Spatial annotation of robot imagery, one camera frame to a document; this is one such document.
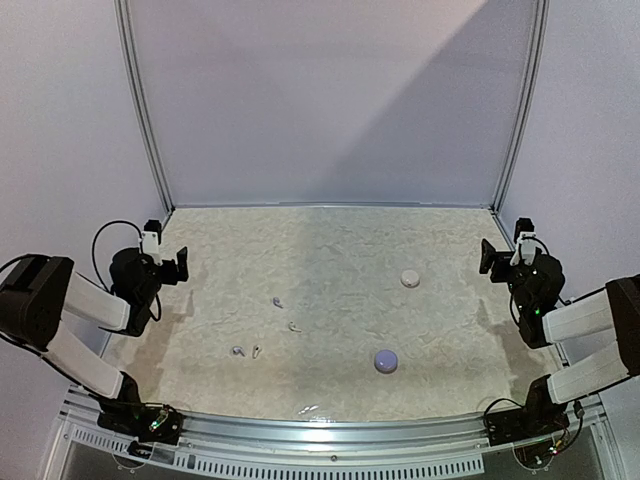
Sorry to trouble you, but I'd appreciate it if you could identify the pink earbud charging case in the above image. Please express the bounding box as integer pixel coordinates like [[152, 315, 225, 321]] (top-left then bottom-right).
[[400, 269, 421, 288]]

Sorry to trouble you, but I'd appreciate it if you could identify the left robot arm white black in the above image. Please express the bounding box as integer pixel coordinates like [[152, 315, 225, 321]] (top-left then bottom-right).
[[1, 248, 189, 444]]

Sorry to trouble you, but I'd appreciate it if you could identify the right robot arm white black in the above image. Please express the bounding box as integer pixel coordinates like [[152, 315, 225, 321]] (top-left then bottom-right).
[[479, 232, 639, 444]]

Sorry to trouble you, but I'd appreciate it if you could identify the lavender earbud charging case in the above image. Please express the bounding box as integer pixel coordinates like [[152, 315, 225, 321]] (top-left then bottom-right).
[[374, 349, 399, 374]]

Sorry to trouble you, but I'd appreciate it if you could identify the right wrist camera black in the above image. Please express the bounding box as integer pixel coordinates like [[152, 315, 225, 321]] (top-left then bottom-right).
[[514, 217, 535, 241]]

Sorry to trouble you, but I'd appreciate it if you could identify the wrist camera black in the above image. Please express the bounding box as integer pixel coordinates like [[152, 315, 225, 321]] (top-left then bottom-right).
[[143, 219, 162, 236], [514, 217, 535, 241]]

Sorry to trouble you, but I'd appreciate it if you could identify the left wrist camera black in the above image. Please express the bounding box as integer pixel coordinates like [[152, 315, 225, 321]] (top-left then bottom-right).
[[143, 219, 162, 236]]

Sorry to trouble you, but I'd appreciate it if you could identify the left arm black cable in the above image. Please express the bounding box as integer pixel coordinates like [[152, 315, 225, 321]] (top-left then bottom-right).
[[91, 220, 146, 291]]

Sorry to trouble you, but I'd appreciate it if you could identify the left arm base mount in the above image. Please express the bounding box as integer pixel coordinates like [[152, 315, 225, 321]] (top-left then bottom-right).
[[97, 402, 185, 445]]

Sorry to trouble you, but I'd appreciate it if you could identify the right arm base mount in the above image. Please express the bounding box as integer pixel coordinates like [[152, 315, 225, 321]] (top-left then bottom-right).
[[482, 398, 585, 455]]

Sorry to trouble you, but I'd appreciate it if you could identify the aluminium front rail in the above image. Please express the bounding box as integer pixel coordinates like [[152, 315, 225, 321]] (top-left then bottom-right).
[[43, 388, 622, 479]]

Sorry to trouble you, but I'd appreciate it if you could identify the right aluminium corner post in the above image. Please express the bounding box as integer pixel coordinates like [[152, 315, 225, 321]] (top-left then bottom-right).
[[490, 0, 549, 215]]

